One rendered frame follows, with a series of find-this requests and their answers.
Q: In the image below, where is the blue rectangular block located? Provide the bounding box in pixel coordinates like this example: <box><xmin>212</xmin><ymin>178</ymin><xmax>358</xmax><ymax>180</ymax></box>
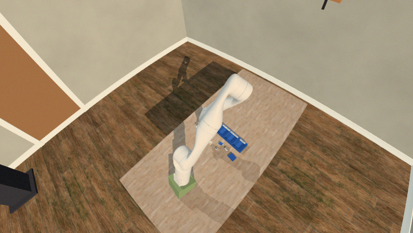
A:
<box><xmin>228</xmin><ymin>153</ymin><xmax>236</xmax><ymax>161</ymax></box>

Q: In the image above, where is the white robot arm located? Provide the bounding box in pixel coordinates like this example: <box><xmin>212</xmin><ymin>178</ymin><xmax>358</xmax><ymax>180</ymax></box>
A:
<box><xmin>173</xmin><ymin>74</ymin><xmax>253</xmax><ymax>187</ymax></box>

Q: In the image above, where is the blue three-compartment bin rack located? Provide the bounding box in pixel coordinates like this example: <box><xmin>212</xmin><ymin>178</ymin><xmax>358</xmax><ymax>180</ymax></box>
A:
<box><xmin>217</xmin><ymin>124</ymin><xmax>247</xmax><ymax>153</ymax></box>

